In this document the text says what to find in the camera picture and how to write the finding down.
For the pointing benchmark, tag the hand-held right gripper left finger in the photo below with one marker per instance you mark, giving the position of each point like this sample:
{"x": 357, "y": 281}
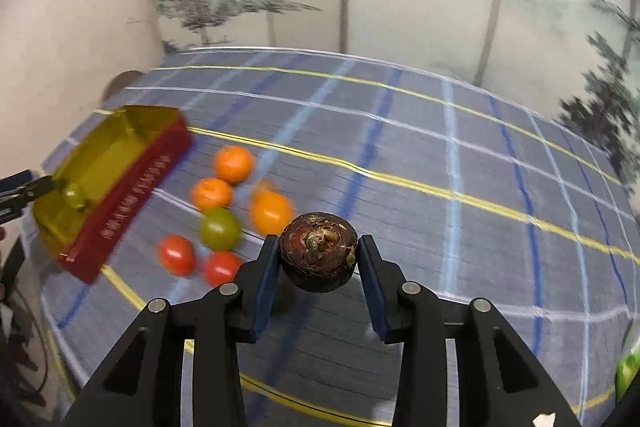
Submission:
{"x": 264, "y": 287}

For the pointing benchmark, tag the dark brown mangosteen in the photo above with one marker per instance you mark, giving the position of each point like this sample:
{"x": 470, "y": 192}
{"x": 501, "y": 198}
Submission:
{"x": 317, "y": 257}

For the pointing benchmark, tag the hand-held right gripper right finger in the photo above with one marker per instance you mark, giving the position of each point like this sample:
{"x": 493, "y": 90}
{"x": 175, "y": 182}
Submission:
{"x": 372, "y": 287}

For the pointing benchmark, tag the small orange mandarin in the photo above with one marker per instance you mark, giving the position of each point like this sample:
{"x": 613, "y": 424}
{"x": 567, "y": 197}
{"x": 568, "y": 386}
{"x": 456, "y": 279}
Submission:
{"x": 212, "y": 194}
{"x": 233, "y": 164}

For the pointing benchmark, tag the green object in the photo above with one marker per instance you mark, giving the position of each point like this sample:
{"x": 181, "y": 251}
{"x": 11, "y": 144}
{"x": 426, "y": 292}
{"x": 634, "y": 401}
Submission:
{"x": 627, "y": 374}

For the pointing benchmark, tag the green tomato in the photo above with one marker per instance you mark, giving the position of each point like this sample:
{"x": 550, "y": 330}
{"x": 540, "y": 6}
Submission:
{"x": 74, "y": 196}
{"x": 219, "y": 228}

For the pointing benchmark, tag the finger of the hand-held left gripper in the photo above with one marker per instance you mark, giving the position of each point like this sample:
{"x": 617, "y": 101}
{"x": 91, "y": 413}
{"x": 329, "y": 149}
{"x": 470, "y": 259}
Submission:
{"x": 30, "y": 194}
{"x": 17, "y": 179}

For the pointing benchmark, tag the red tin box gold interior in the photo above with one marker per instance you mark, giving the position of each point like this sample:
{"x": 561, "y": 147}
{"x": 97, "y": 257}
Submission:
{"x": 125, "y": 187}

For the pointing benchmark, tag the large smooth orange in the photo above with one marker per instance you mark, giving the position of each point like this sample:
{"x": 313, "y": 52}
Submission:
{"x": 270, "y": 212}

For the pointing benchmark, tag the red tomato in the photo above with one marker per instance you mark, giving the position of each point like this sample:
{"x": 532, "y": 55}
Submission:
{"x": 176, "y": 254}
{"x": 220, "y": 268}

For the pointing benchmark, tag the round grey stone disc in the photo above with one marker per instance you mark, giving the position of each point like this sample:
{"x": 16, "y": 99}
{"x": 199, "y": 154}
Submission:
{"x": 120, "y": 83}

